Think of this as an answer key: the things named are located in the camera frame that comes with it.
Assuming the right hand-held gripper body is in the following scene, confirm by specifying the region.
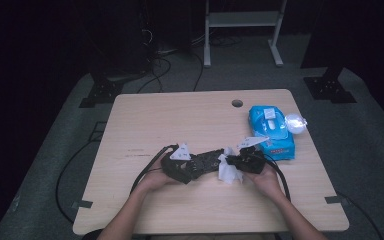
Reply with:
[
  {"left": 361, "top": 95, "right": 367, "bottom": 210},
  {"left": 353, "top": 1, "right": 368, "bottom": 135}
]
[{"left": 234, "top": 135, "right": 271, "bottom": 176}]

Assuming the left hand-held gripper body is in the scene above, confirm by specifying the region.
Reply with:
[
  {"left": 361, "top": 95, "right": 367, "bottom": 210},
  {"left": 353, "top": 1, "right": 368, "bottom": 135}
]
[{"left": 160, "top": 142, "right": 192, "bottom": 183}]

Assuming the white wet wipe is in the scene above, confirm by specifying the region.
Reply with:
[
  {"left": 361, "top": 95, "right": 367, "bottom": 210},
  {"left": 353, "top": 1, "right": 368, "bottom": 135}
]
[{"left": 217, "top": 146, "right": 245, "bottom": 186}]

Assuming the blue wet wipes pack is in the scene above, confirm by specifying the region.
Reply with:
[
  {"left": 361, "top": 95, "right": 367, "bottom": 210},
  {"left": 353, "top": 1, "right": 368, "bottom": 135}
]
[{"left": 248, "top": 105, "right": 296, "bottom": 162}]

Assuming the person's left hand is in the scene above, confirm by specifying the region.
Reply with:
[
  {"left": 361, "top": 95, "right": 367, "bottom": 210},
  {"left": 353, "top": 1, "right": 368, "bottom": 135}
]
[{"left": 135, "top": 161, "right": 183, "bottom": 195}]

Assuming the person's right hand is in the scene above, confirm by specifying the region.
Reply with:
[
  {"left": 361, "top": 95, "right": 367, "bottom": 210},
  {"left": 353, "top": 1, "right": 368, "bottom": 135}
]
[{"left": 244, "top": 162, "right": 284, "bottom": 200}]

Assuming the round translucent plastic lid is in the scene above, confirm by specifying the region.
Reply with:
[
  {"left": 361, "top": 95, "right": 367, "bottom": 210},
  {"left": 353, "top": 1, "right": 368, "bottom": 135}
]
[{"left": 284, "top": 112, "right": 309, "bottom": 135}]

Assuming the grey tape strip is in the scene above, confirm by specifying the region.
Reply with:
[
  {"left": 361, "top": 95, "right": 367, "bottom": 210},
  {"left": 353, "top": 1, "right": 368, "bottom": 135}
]
[
  {"left": 71, "top": 199, "right": 94, "bottom": 210},
  {"left": 324, "top": 195, "right": 350, "bottom": 205}
]

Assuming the black stand base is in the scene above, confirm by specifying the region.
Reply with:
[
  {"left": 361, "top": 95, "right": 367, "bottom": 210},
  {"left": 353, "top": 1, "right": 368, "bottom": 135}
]
[
  {"left": 78, "top": 78, "right": 125, "bottom": 109},
  {"left": 303, "top": 65, "right": 358, "bottom": 105}
]

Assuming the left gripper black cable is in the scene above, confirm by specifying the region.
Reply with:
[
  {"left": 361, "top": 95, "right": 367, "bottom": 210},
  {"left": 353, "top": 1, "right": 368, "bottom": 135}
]
[{"left": 130, "top": 143, "right": 180, "bottom": 195}]

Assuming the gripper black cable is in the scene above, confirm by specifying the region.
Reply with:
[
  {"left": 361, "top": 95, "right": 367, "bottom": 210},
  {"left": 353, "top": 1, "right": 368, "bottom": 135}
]
[
  {"left": 130, "top": 143, "right": 180, "bottom": 195},
  {"left": 262, "top": 154, "right": 292, "bottom": 203}
]

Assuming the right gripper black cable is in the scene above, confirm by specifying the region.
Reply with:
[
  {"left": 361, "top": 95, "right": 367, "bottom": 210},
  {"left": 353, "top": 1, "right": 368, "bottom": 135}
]
[{"left": 262, "top": 154, "right": 292, "bottom": 203}]

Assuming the black floor cable bundle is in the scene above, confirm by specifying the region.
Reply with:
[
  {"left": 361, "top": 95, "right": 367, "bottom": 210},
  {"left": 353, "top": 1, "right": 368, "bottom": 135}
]
[{"left": 136, "top": 54, "right": 204, "bottom": 94}]

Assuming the white metal stand frame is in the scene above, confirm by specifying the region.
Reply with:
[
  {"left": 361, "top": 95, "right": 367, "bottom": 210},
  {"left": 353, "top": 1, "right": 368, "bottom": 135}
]
[{"left": 203, "top": 0, "right": 288, "bottom": 69}]

